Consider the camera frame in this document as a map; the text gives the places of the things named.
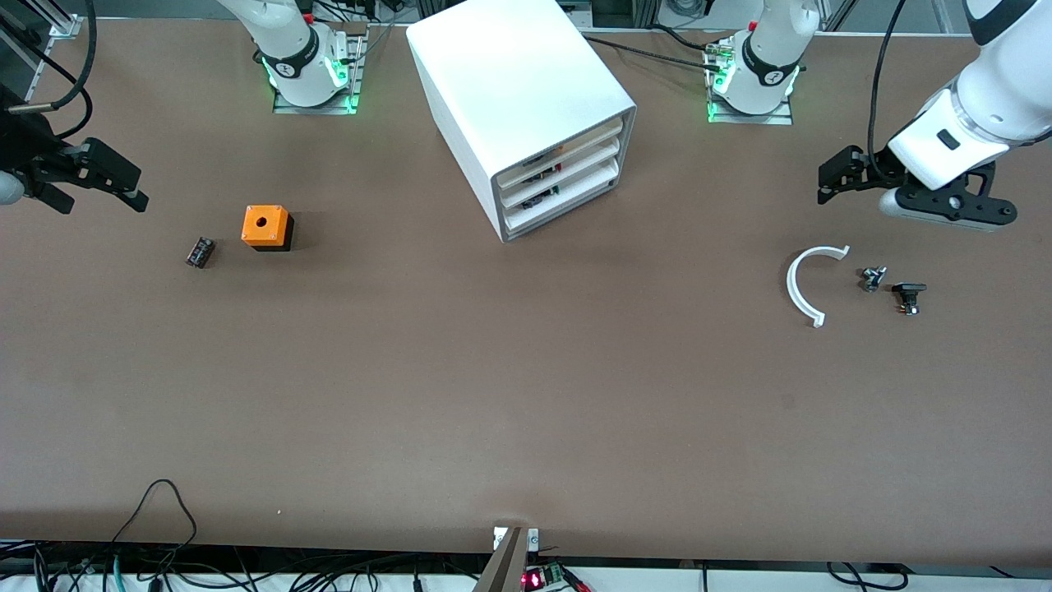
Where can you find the small grey metal part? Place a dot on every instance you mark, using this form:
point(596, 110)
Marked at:
point(873, 278)

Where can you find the orange button enclosure box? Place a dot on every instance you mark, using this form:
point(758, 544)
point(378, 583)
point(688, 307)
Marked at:
point(275, 230)

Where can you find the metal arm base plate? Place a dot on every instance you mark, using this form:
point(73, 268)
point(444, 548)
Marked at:
point(355, 74)
point(756, 120)

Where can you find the circuit board with red LED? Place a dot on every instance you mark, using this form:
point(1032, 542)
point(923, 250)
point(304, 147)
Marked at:
point(534, 580)

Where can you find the black component with green tip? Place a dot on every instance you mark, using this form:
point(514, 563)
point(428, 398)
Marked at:
point(538, 200)

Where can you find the small black contact block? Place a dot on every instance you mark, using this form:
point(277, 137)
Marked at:
point(200, 252)

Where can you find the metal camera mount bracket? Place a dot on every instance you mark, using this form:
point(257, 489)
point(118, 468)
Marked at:
point(508, 567)

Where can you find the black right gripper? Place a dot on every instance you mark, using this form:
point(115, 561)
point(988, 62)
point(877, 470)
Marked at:
point(25, 150)

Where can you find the black component with red tip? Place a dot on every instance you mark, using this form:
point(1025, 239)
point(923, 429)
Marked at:
point(542, 174)

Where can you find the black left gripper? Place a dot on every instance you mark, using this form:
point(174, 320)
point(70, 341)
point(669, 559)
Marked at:
point(876, 163)

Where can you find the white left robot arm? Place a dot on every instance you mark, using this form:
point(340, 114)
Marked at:
point(994, 90)

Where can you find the aluminium frame profile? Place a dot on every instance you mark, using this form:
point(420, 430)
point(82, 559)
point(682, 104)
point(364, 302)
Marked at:
point(67, 26)

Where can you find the white curved plastic arc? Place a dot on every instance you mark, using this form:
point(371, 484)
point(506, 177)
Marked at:
point(792, 284)

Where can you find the small black switch part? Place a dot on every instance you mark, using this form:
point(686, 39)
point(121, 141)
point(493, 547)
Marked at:
point(908, 289)

